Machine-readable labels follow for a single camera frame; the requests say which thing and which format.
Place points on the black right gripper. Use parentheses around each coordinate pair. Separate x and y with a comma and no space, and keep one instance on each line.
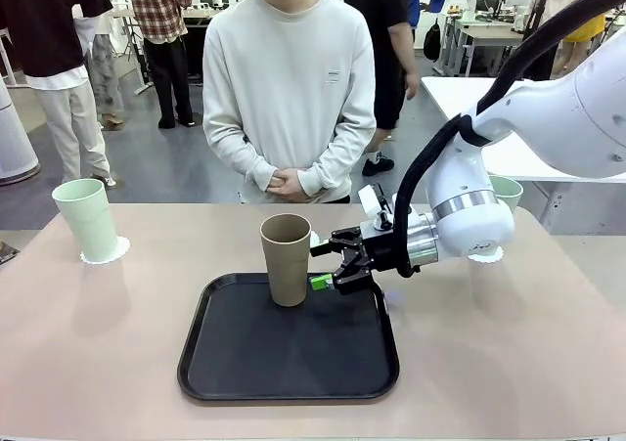
(386,250)

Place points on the brown cup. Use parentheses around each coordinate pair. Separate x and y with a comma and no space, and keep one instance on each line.
(286,270)

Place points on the teal green cup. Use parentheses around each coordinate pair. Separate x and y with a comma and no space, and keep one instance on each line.
(508,191)

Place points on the pale green cup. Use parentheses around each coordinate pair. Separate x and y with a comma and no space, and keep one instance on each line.
(88,221)

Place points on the person's right forearm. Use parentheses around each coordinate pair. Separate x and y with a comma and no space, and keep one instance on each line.
(235,152)

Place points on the person's left forearm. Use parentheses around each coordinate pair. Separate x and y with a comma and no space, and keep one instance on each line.
(337,157)

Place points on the person's left hand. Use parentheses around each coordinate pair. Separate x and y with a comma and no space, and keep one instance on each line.
(308,184)

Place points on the person's right hand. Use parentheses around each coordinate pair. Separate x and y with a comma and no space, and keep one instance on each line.
(281,184)

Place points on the black plastic tray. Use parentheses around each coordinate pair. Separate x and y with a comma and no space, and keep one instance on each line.
(288,363)

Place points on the white side table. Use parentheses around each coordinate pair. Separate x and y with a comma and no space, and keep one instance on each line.
(450,99)

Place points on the person in cream sweatshirt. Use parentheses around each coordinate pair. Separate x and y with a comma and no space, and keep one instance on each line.
(288,69)

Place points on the person in black shorts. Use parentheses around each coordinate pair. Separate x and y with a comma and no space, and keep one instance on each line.
(386,45)

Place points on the black hanging bag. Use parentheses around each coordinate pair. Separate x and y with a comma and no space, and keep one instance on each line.
(432,42)

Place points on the grey desk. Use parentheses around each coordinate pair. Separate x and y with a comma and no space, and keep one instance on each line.
(484,35)

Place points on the person in patterned trousers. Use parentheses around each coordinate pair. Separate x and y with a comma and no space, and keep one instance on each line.
(102,69)

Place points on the person in plaid shirt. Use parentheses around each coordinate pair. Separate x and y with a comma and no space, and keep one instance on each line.
(156,1)

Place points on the black tripod pole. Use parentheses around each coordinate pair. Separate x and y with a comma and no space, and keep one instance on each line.
(540,1)

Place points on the person in yellow coat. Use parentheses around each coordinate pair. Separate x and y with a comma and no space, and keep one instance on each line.
(589,32)

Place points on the dark brown floor item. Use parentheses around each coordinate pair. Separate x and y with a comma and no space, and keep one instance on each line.
(6,252)

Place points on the white cylinder stand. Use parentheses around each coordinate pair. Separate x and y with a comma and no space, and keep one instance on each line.
(14,138)

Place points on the person in black shirt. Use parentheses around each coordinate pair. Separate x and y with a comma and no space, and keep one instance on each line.
(44,20)

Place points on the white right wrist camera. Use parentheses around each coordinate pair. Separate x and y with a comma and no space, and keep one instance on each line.
(369,201)

